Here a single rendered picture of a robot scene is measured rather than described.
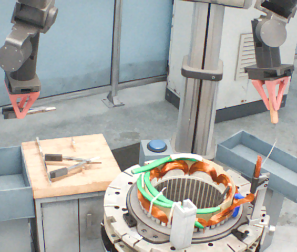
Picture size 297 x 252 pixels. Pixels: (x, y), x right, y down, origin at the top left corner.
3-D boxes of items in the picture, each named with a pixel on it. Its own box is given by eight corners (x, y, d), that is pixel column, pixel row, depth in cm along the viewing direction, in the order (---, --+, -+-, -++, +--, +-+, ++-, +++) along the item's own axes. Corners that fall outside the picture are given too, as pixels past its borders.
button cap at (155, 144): (166, 150, 131) (166, 147, 131) (150, 150, 130) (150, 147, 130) (163, 142, 134) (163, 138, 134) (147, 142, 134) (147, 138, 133)
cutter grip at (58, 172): (51, 179, 110) (50, 172, 109) (49, 177, 111) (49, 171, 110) (68, 174, 112) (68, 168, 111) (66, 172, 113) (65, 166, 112)
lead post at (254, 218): (259, 223, 100) (273, 174, 94) (248, 226, 99) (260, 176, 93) (256, 217, 101) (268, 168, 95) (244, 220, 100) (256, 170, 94)
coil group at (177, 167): (161, 183, 108) (163, 166, 106) (157, 178, 109) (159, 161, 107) (188, 177, 110) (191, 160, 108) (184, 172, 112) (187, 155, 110)
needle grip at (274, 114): (275, 123, 116) (272, 97, 115) (269, 123, 118) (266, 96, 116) (279, 122, 117) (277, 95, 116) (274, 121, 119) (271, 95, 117)
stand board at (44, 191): (33, 199, 110) (32, 190, 109) (21, 150, 125) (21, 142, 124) (124, 188, 116) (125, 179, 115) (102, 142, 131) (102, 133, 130)
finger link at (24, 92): (8, 125, 112) (10, 86, 108) (2, 108, 118) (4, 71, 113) (37, 122, 115) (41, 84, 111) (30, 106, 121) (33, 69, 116)
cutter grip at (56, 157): (44, 161, 116) (44, 155, 115) (44, 159, 116) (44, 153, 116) (62, 161, 116) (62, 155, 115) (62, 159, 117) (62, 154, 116)
